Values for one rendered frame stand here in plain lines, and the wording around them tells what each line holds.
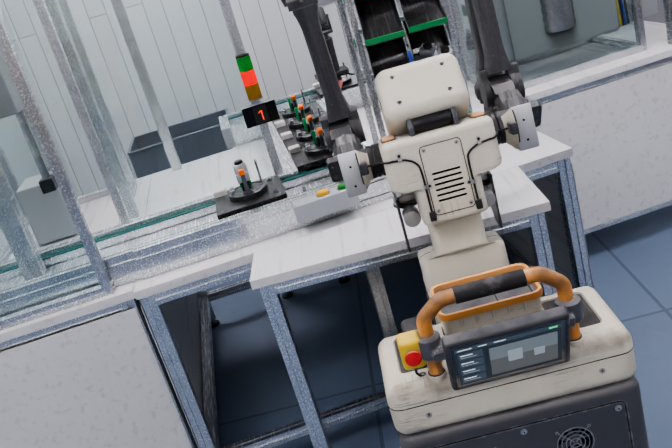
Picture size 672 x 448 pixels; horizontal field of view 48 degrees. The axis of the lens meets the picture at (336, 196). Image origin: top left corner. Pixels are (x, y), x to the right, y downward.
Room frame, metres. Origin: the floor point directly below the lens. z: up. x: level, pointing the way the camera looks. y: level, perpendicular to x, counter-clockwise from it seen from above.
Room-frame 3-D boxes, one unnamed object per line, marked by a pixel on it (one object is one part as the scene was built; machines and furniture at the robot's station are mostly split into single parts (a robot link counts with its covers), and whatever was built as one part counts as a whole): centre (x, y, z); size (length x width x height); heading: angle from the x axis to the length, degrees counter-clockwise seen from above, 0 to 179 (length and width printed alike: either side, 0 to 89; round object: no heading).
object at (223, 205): (2.51, 0.29, 0.96); 0.24 x 0.24 x 0.02; 6
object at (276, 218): (2.37, 0.23, 0.91); 0.89 x 0.06 x 0.11; 96
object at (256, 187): (2.51, 0.29, 0.98); 0.14 x 0.14 x 0.02
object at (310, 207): (2.32, 0.04, 0.93); 0.21 x 0.07 x 0.06; 96
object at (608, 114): (3.48, -1.25, 0.43); 1.11 x 0.68 x 0.86; 96
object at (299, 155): (2.80, 0.00, 1.01); 0.24 x 0.24 x 0.13; 6
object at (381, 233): (2.37, -0.15, 0.84); 0.90 x 0.70 x 0.03; 87
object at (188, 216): (2.54, 0.27, 0.91); 0.84 x 0.28 x 0.10; 96
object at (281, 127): (3.29, 0.05, 1.01); 0.24 x 0.24 x 0.13; 6
